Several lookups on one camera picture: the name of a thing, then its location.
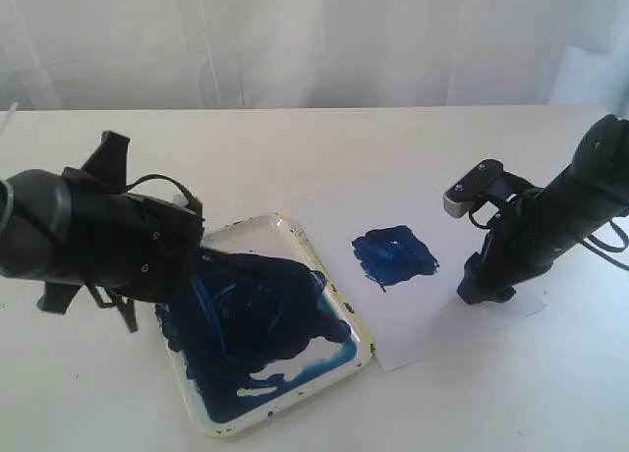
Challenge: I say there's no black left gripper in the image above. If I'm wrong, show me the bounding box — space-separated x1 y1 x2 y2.
36 131 203 315

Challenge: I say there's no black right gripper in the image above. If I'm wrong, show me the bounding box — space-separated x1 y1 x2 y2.
456 114 628 305

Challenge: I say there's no black paintbrush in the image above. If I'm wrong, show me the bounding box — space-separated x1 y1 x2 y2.
109 293 139 333

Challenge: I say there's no white paper with square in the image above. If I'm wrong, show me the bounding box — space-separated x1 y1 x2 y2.
290 172 544 370

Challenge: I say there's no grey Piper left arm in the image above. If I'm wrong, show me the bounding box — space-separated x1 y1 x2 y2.
1 131 203 331

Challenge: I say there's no white paint tray blue paint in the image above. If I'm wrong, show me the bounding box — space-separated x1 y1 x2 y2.
155 213 374 437

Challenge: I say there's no white zip tie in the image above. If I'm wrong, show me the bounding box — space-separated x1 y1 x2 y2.
0 101 19 138

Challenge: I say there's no white backdrop curtain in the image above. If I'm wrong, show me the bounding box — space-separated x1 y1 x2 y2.
1 0 628 114

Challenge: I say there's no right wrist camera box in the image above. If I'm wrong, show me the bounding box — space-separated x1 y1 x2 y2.
443 159 504 219

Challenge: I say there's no black left camera cable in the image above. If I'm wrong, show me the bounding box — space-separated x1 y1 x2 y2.
125 173 205 217

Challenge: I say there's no black camera cable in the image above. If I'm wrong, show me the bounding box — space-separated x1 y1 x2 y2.
125 173 205 217
469 200 629 271

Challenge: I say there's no black right camera cable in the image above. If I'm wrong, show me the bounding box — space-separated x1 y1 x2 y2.
469 200 629 271

